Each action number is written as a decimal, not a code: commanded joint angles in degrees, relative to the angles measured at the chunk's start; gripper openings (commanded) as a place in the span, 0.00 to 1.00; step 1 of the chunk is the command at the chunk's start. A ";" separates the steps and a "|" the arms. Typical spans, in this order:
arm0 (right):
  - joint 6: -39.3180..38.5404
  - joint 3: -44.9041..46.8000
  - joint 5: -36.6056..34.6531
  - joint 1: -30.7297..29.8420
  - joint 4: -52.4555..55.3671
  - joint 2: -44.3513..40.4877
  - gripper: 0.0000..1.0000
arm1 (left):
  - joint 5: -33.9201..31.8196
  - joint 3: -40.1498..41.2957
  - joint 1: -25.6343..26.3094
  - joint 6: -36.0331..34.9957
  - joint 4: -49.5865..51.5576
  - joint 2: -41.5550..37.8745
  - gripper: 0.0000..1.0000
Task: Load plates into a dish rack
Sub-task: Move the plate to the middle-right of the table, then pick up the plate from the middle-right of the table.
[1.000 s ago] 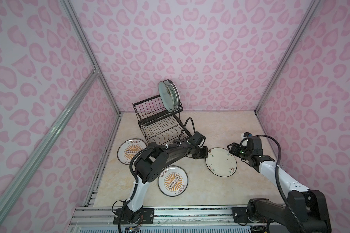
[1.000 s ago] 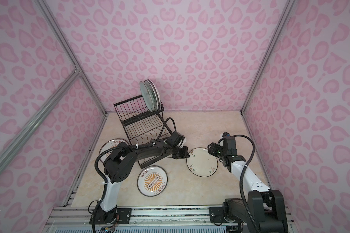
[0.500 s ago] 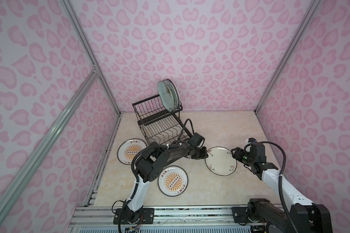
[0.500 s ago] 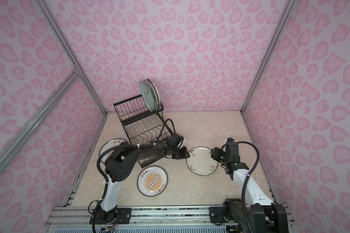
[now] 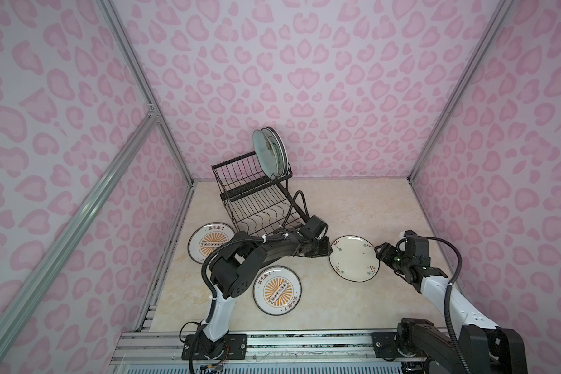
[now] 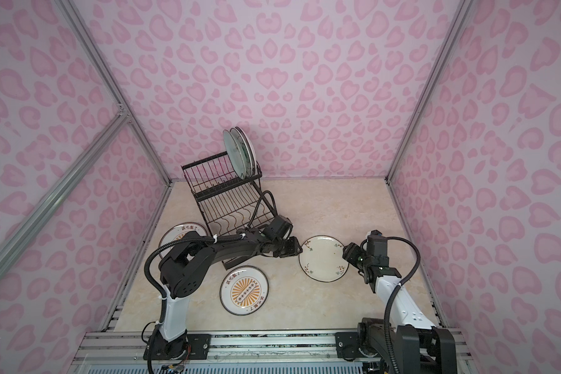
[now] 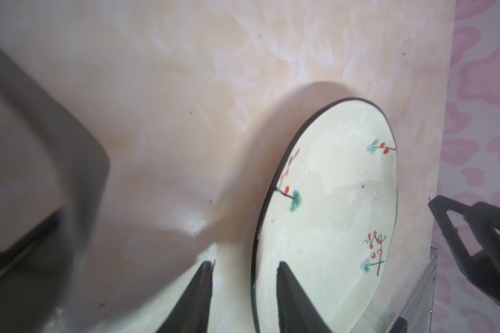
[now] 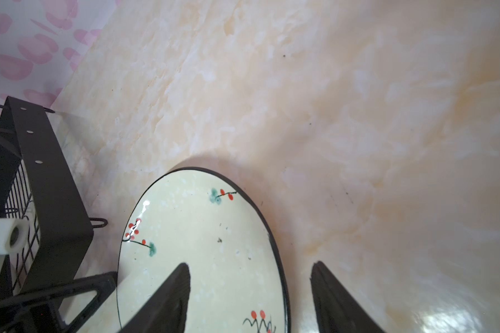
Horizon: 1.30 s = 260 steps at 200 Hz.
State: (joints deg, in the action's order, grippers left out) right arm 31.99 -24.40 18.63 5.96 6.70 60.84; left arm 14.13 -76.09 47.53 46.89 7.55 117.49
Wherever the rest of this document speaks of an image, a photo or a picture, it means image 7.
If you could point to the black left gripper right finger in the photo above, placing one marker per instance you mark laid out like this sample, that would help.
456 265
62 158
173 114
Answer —
296 311

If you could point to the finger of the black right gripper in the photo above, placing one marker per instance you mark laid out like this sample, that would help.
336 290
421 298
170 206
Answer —
482 269

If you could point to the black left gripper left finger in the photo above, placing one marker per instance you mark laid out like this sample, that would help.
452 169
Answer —
191 312

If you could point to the cream floral rim plate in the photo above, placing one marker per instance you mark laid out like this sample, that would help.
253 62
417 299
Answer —
329 214

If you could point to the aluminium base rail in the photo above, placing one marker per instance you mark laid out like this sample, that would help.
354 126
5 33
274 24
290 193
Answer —
416 313

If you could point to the black wire dish rack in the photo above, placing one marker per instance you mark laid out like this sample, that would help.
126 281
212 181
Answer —
52 176

